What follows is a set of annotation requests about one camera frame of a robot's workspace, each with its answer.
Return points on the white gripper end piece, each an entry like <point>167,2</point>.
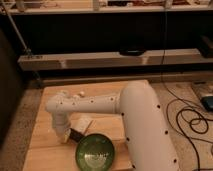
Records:
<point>63,134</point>

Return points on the black eraser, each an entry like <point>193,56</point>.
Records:
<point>75,135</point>

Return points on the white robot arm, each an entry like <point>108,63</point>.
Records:
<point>150,145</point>

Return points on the white rectangular box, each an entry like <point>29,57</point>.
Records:
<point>83,123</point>

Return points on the green glass bowl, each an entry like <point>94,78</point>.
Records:
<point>95,152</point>

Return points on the white plastic bottle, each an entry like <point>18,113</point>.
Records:
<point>79,96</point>

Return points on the metal shelf rack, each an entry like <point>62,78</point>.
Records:
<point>88,44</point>

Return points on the black object on shelf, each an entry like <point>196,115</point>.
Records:
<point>131,52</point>

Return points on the blue device on floor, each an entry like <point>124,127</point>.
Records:
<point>207,102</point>

